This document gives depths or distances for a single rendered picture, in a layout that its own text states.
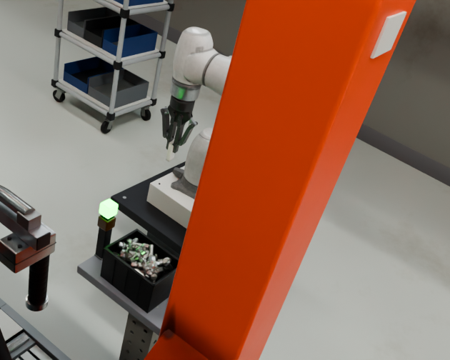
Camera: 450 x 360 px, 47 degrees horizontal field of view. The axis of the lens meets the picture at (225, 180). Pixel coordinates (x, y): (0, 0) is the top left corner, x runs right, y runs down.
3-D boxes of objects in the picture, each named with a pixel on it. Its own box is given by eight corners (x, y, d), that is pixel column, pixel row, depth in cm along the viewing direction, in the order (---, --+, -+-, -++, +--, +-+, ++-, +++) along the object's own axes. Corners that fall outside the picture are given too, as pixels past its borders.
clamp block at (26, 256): (-4, 260, 94) (-4, 238, 91) (38, 238, 101) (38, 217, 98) (14, 275, 92) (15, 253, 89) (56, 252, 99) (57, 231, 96)
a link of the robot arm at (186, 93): (182, 68, 161) (178, 86, 164) (166, 76, 154) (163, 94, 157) (207, 81, 158) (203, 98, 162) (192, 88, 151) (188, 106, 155)
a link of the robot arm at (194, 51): (163, 75, 153) (198, 93, 149) (172, 24, 145) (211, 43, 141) (183, 67, 162) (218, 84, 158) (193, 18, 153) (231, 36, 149)
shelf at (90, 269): (76, 272, 160) (77, 265, 159) (115, 247, 173) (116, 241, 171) (184, 356, 145) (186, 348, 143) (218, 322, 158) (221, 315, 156)
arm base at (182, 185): (184, 165, 229) (186, 154, 226) (227, 188, 223) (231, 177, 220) (161, 182, 215) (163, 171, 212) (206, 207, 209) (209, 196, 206)
